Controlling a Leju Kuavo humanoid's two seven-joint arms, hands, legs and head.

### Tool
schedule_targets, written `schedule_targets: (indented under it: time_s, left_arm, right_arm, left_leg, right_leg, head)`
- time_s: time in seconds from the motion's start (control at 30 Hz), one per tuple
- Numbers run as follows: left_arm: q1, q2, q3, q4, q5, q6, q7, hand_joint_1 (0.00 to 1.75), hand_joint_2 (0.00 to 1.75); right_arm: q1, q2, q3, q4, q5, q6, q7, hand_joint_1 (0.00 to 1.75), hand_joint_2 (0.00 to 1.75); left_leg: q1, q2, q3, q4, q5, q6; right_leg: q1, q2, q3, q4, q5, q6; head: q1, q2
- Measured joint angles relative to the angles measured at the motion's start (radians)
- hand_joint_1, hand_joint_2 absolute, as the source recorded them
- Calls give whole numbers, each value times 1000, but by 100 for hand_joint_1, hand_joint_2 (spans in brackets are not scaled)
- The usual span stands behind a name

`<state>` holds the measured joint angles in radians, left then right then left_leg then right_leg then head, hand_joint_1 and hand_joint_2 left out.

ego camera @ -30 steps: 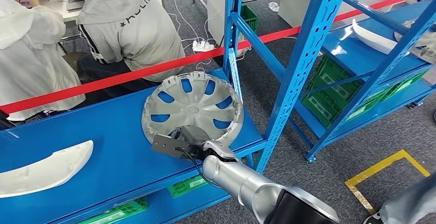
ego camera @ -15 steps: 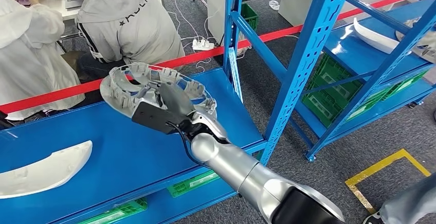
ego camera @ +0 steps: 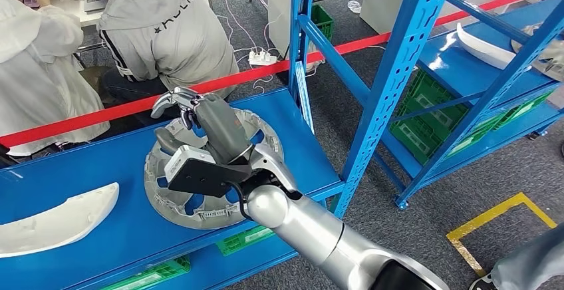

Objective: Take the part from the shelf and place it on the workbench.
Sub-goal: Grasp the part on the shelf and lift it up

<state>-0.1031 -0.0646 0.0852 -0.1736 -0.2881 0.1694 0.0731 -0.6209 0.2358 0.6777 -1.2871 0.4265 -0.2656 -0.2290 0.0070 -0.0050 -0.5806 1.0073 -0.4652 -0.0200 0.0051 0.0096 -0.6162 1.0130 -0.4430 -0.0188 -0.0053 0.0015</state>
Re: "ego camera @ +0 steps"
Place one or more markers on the clear plastic bag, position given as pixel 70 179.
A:
pixel 354 6

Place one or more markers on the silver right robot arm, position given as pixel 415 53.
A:
pixel 308 230

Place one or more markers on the green plastic crate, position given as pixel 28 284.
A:
pixel 242 241
pixel 511 118
pixel 150 275
pixel 432 98
pixel 535 103
pixel 414 140
pixel 324 23

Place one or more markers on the white curved plastic part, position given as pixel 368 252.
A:
pixel 53 226
pixel 484 50

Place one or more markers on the white power strip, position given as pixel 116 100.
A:
pixel 262 57

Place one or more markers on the blue metal shelf rack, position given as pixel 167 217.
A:
pixel 467 67
pixel 110 169

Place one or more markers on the person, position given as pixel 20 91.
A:
pixel 528 261
pixel 35 81
pixel 176 37

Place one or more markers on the red barrier belt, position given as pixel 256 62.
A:
pixel 88 118

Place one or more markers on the grey plastic wheel cover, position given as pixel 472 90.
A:
pixel 200 223
pixel 548 54

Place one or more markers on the pale wrist camera, black bracket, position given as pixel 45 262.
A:
pixel 198 178

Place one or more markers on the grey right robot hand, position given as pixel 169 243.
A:
pixel 224 129

